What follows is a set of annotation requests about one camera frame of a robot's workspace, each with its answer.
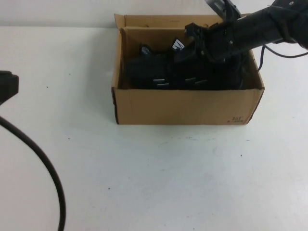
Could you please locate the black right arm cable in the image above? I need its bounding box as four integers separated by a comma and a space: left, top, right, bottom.
257, 45, 308, 71

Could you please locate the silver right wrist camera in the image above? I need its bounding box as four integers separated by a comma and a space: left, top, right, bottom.
204, 0, 242, 20

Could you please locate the brown cardboard shoe box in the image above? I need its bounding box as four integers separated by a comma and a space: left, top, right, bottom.
111, 13, 265, 126

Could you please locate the black knit sneaker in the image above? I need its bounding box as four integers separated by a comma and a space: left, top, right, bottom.
124, 54, 244, 91
139, 38, 186, 60

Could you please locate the thick black left cable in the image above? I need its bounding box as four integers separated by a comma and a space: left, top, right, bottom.
0, 117, 66, 231

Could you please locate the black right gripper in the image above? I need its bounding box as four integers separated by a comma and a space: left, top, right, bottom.
173, 22, 236, 65

